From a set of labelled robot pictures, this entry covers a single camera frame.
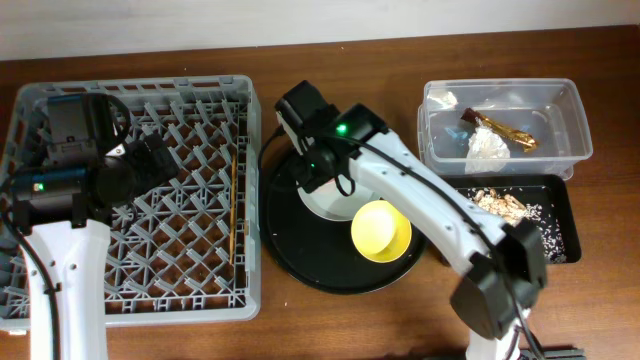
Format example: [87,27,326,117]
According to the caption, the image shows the pale grey plate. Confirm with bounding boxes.
[298,180,380,222]

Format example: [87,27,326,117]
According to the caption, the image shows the wooden chopstick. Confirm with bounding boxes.
[229,154,237,265]

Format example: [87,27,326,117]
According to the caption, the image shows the yellow bowl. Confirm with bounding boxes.
[350,200,412,263]

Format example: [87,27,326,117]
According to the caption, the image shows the white tissue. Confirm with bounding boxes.
[465,126,511,174]

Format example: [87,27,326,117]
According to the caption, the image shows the food scraps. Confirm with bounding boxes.
[467,188,567,264]

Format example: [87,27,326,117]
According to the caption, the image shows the gold brown snack wrapper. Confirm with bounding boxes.
[461,108,539,152]

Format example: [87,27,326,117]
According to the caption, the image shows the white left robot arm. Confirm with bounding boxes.
[1,93,179,359]

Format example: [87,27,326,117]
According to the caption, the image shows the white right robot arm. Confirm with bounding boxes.
[276,101,547,359]

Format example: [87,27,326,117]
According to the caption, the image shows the grey dishwasher rack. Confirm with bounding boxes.
[1,75,261,327]

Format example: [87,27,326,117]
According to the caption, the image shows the round black tray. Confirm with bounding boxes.
[259,150,430,295]

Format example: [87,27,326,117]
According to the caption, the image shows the clear plastic bin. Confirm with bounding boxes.
[417,78,593,180]

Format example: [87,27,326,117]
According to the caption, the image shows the black rectangular tray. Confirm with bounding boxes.
[444,175,582,264]

